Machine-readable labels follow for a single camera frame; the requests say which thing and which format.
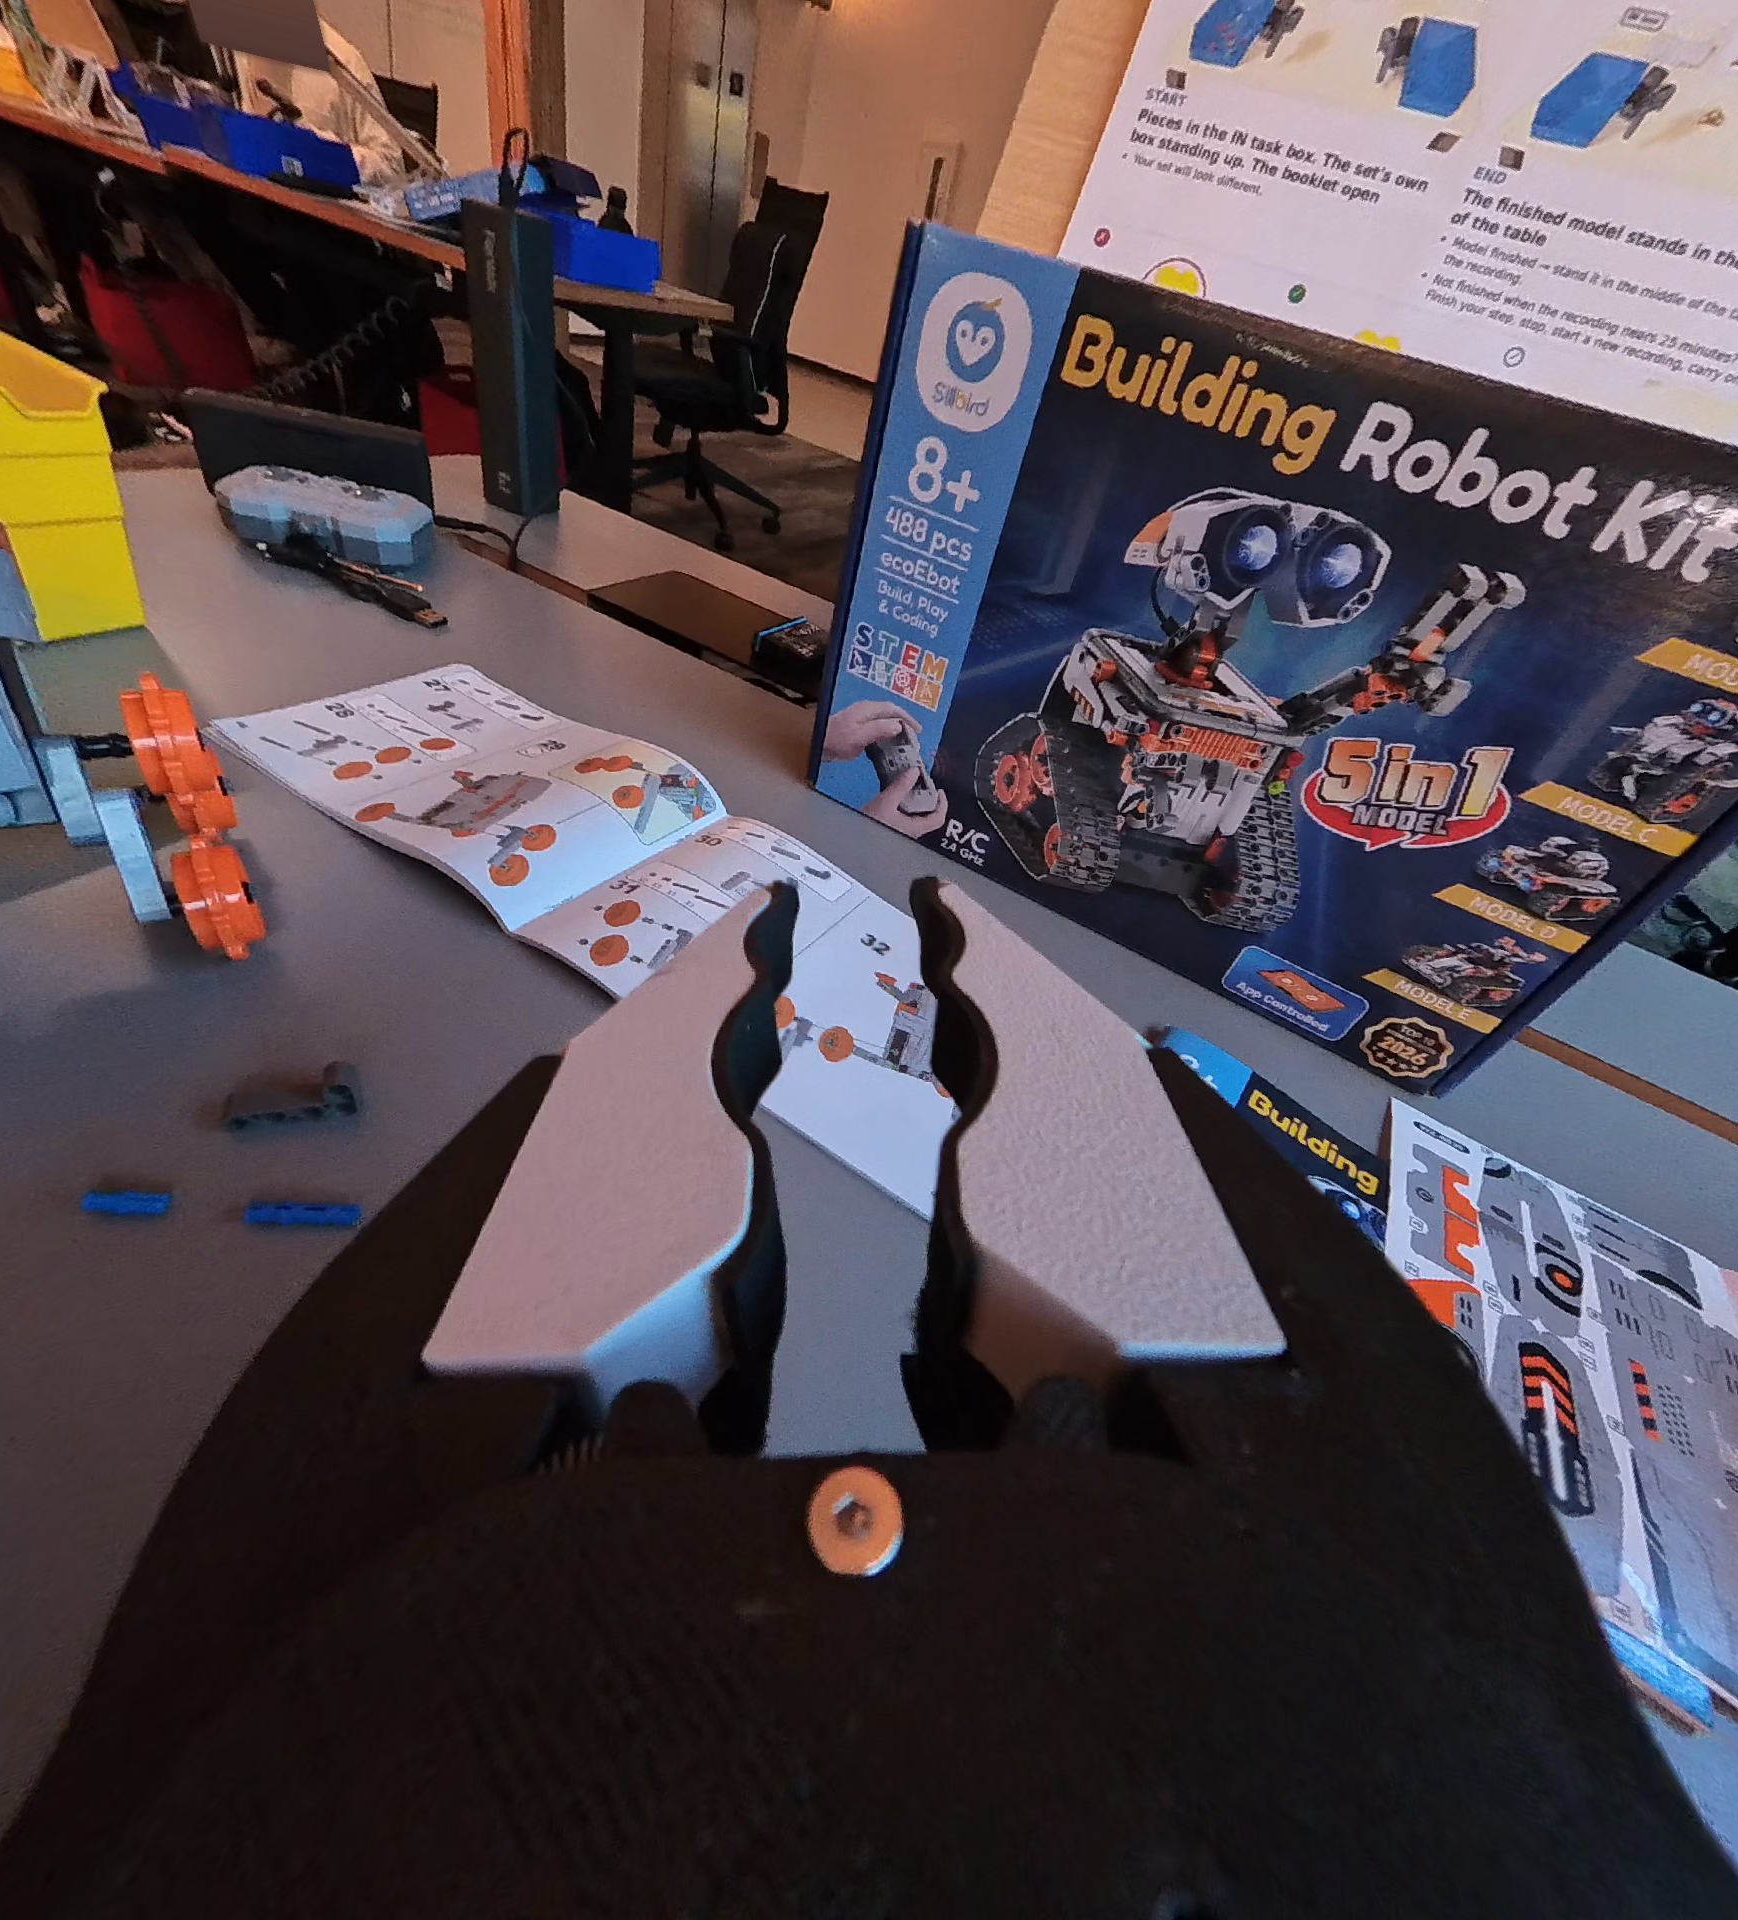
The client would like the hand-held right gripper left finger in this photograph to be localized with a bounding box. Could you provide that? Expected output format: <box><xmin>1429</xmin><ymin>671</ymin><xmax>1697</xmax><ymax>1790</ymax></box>
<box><xmin>423</xmin><ymin>883</ymin><xmax>798</xmax><ymax>1457</ymax></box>

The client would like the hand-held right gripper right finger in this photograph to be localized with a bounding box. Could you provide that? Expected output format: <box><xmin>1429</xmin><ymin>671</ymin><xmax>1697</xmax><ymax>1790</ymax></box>
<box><xmin>900</xmin><ymin>879</ymin><xmax>1292</xmax><ymax>1454</ymax></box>

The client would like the dark grey angled brick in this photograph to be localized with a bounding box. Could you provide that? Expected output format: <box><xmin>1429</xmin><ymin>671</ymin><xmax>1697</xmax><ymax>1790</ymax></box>
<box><xmin>223</xmin><ymin>1062</ymin><xmax>360</xmax><ymax>1132</ymax></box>

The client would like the yellow plastic bin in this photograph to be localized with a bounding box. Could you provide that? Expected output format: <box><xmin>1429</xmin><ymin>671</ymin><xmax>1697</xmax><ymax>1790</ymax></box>
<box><xmin>0</xmin><ymin>314</ymin><xmax>147</xmax><ymax>644</ymax></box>

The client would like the grey desk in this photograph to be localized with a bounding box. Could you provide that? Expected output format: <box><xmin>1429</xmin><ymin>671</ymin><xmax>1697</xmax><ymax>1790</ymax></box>
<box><xmin>0</xmin><ymin>464</ymin><xmax>1738</xmax><ymax>1920</ymax></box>

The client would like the blue robot kit manual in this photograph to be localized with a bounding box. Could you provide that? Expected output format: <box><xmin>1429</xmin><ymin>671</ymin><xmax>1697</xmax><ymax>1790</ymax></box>
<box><xmin>1152</xmin><ymin>1027</ymin><xmax>1388</xmax><ymax>1239</ymax></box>

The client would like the white instruction booklet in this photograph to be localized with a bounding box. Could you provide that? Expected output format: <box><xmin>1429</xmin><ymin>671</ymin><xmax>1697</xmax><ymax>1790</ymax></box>
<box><xmin>205</xmin><ymin>665</ymin><xmax>961</xmax><ymax>1219</ymax></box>

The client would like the robot sticker sheet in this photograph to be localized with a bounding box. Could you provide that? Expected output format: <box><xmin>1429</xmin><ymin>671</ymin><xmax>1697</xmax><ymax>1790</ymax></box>
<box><xmin>1385</xmin><ymin>1099</ymin><xmax>1738</xmax><ymax>1772</ymax></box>

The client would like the blue robot kit box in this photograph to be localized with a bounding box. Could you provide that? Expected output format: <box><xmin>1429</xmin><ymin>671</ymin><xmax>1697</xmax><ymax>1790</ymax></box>
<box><xmin>808</xmin><ymin>223</ymin><xmax>1738</xmax><ymax>1093</ymax></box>

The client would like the grey remote control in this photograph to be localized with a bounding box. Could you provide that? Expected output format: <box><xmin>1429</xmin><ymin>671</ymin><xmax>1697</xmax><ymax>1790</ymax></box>
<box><xmin>212</xmin><ymin>464</ymin><xmax>437</xmax><ymax>568</ymax></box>

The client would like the black rectangular box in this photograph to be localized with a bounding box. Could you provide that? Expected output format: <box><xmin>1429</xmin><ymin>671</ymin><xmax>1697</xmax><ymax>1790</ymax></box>
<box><xmin>177</xmin><ymin>386</ymin><xmax>437</xmax><ymax>512</ymax></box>

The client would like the dark upright dock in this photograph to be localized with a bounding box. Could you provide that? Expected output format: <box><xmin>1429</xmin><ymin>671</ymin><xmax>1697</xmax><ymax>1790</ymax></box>
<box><xmin>460</xmin><ymin>198</ymin><xmax>562</xmax><ymax>519</ymax></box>

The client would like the black office chair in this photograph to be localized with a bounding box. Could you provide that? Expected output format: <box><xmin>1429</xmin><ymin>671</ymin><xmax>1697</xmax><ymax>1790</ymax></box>
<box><xmin>644</xmin><ymin>180</ymin><xmax>830</xmax><ymax>549</ymax></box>

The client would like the long wooden workbench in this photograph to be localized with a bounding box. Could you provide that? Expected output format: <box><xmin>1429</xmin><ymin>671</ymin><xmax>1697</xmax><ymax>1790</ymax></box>
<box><xmin>0</xmin><ymin>61</ymin><xmax>737</xmax><ymax>325</ymax></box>

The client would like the white printed sheet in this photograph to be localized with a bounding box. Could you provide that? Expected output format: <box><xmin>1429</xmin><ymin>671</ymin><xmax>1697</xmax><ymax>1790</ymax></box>
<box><xmin>1055</xmin><ymin>0</ymin><xmax>1738</xmax><ymax>452</ymax></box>

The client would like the wooden display stand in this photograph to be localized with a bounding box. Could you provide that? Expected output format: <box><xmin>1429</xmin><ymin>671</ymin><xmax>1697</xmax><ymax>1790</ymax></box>
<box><xmin>973</xmin><ymin>0</ymin><xmax>1155</xmax><ymax>256</ymax></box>

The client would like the long blue plastic bin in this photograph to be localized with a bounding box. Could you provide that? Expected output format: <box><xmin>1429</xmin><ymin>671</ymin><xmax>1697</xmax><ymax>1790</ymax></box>
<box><xmin>109</xmin><ymin>67</ymin><xmax>360</xmax><ymax>189</ymax></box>

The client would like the black usb cable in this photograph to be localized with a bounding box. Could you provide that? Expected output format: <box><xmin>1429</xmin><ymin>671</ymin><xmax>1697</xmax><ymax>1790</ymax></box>
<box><xmin>267</xmin><ymin>533</ymin><xmax>451</xmax><ymax>633</ymax></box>

